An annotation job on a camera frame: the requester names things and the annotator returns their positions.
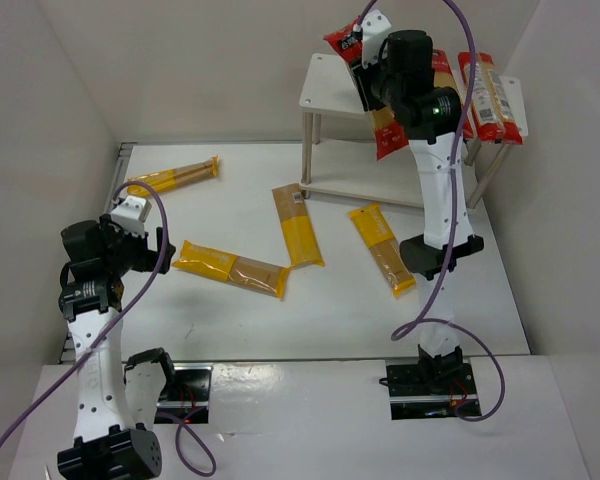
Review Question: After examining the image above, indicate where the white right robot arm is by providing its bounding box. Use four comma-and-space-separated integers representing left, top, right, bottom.
354, 27, 484, 391

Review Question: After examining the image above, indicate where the red spaghetti bag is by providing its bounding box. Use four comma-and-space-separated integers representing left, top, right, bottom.
323, 18, 408, 161
432, 48, 475, 141

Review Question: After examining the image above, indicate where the yellow pasta bag barcode centre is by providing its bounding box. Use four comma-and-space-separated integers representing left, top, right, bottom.
272, 184, 325, 268

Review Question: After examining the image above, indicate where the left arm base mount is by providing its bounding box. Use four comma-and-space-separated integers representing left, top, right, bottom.
157, 363, 213, 425

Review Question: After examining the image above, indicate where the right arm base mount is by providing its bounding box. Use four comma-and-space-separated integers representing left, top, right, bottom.
378, 362, 482, 420

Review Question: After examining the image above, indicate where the red spaghetti bag on shelf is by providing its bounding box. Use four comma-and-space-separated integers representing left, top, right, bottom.
432, 48, 475, 141

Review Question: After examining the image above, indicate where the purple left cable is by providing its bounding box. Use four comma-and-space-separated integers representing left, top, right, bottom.
0, 181, 217, 480

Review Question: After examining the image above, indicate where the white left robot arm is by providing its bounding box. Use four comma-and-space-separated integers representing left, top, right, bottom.
57, 214, 175, 479

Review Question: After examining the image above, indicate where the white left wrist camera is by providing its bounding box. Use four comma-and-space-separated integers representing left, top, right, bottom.
110, 195, 151, 237

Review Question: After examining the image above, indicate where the yellow pasta bag lower left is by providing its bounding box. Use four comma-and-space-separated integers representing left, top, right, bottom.
172, 241, 290, 299

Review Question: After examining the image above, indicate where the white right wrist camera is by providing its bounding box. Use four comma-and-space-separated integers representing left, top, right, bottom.
353, 9, 392, 69

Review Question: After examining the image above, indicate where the yellow pasta bag right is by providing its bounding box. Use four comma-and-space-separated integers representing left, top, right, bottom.
349, 203, 416, 298

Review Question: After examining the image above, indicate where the yellow pasta bag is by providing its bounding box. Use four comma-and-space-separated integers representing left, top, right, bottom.
349, 203, 416, 298
129, 156, 219, 193
172, 241, 290, 299

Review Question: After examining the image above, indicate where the yellow pasta bag far left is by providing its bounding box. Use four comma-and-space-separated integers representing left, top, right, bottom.
129, 156, 219, 193

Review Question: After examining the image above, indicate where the red spaghetti bag label up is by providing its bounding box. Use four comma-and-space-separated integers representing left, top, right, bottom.
471, 52, 523, 145

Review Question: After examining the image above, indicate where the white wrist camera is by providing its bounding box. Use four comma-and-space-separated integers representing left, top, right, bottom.
353, 9, 392, 69
110, 195, 151, 237

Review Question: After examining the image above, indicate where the white two-tier shelf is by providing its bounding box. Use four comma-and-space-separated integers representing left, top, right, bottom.
298, 52, 530, 211

